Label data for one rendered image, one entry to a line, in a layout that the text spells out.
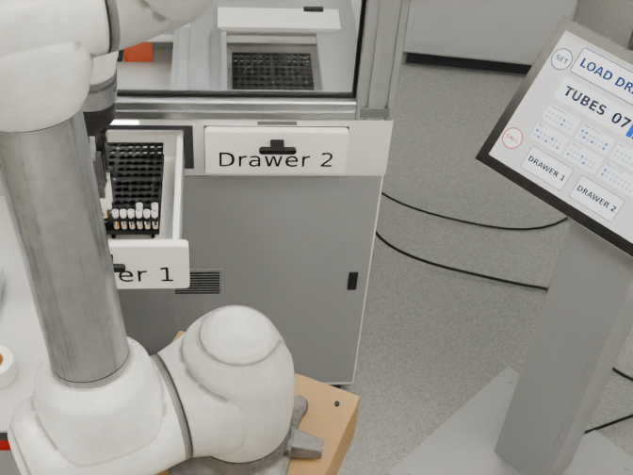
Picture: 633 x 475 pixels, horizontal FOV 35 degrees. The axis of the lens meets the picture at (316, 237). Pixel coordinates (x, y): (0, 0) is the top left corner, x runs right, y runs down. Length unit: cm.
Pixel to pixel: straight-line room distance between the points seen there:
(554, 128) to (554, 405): 73
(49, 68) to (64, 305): 31
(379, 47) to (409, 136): 163
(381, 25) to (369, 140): 27
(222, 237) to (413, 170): 130
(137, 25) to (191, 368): 51
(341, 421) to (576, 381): 80
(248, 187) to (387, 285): 97
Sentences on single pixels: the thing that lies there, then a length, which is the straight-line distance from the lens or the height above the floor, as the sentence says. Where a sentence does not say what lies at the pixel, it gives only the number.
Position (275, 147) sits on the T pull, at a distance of 198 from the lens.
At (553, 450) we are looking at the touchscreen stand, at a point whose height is 21.
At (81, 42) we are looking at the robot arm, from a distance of 101.
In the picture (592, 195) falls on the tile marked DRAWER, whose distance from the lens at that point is 185.
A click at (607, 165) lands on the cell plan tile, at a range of 186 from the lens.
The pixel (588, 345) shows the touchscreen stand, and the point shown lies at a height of 58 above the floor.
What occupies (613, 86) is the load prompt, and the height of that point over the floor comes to 115.
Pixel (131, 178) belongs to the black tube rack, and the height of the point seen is 90.
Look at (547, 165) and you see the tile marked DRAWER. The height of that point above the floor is 101.
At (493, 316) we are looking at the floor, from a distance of 296.
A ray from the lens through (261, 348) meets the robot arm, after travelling 133.
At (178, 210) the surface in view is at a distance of 187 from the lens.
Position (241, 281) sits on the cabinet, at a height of 47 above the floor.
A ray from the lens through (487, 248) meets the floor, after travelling 316.
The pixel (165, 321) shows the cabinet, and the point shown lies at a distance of 242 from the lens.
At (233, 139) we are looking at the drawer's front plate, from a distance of 200.
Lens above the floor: 217
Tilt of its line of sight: 44 degrees down
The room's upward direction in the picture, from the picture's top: 5 degrees clockwise
